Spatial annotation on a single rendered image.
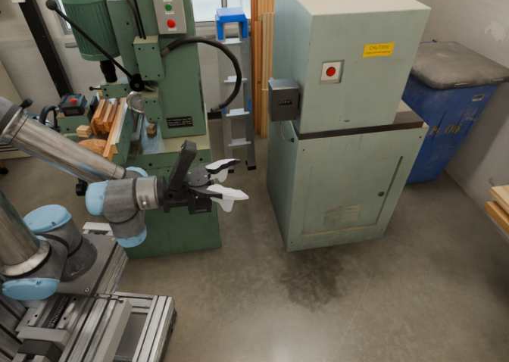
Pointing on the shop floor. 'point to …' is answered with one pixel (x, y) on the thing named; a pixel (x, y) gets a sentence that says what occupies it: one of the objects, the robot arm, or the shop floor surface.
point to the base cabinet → (176, 227)
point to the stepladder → (227, 14)
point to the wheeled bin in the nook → (448, 99)
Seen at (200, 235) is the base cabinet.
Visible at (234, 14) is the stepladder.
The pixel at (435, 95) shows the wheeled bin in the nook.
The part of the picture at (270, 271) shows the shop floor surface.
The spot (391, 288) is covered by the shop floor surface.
